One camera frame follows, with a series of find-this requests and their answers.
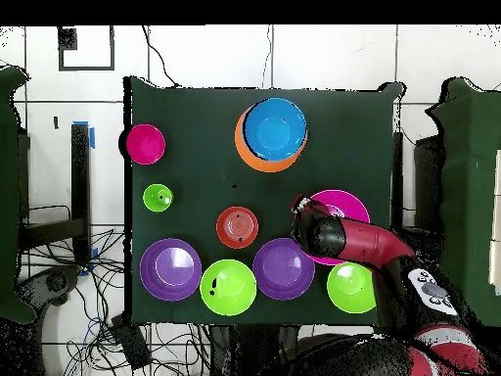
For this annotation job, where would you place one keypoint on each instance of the large orange plastic bowl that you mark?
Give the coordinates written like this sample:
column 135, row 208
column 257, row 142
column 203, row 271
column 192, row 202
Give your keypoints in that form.
column 266, row 165

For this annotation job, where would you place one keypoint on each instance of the large pink plastic bowl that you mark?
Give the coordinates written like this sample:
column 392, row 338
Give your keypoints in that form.
column 348, row 205

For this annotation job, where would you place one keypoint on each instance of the purple plastic bowl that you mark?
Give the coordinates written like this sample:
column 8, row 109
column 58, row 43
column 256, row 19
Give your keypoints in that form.
column 282, row 269
column 170, row 269

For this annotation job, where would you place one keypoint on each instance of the blue plastic bowl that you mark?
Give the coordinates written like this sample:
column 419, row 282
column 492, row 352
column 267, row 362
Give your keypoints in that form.
column 274, row 129

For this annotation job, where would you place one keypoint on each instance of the green plastic bowl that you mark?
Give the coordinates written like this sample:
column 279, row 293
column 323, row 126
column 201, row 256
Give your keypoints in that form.
column 348, row 288
column 228, row 287

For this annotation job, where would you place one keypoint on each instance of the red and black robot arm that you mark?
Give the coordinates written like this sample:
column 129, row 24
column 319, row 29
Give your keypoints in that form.
column 375, row 243

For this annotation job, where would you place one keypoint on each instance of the small orange-red plastic bowl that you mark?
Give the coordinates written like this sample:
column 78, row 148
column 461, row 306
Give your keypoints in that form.
column 236, row 227

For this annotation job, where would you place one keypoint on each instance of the black metal stand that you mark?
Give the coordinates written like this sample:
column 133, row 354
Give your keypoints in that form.
column 426, row 176

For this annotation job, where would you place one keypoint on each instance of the green plastic cup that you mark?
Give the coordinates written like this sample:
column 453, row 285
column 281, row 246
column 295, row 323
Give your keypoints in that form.
column 157, row 198

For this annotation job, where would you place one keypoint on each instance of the dark green tablecloth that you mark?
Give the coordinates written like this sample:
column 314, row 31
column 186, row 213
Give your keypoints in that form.
column 188, row 109

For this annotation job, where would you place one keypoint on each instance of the small red-pink plastic bowl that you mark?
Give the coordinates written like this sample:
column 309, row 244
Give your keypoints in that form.
column 145, row 144

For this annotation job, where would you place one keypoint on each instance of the white panel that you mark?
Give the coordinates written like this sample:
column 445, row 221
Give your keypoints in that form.
column 496, row 219

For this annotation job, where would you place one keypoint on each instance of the green-covered side table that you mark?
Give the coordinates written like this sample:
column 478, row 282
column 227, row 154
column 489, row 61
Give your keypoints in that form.
column 477, row 117
column 8, row 196

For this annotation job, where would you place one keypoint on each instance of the black power strip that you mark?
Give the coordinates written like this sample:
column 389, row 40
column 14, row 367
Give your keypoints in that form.
column 131, row 344

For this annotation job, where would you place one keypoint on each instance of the black stand with blue tape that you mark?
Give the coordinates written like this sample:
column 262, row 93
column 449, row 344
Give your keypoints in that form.
column 80, row 176

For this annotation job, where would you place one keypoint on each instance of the black square floor frame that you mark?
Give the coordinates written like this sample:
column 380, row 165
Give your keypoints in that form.
column 67, row 39

